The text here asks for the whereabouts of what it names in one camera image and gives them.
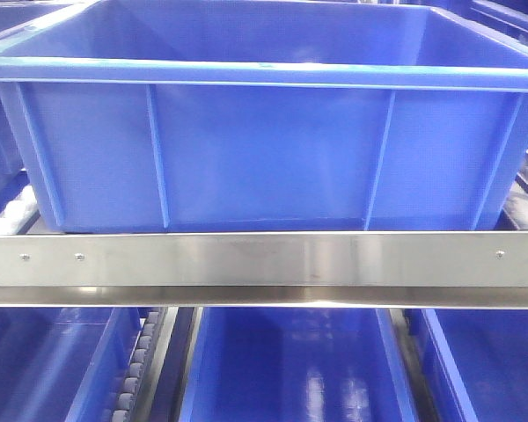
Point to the blue plastic crate upper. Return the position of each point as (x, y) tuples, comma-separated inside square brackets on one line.
[(198, 116)]

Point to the blue bin lower middle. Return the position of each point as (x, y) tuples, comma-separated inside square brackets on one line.
[(296, 364)]

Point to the blue bin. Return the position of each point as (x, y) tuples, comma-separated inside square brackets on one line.
[(64, 364), (475, 362), (296, 364)]

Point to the steel shelf front beam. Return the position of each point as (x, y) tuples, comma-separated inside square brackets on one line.
[(410, 269)]

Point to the blue bin lower right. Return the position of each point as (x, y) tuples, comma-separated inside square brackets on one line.
[(475, 362)]

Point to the blue bin lower left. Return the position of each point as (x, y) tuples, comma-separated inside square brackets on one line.
[(64, 364)]

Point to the black roller rail lower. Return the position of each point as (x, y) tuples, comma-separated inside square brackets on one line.
[(139, 364)]

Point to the white roller rail left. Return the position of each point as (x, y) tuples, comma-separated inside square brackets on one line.
[(18, 212)]

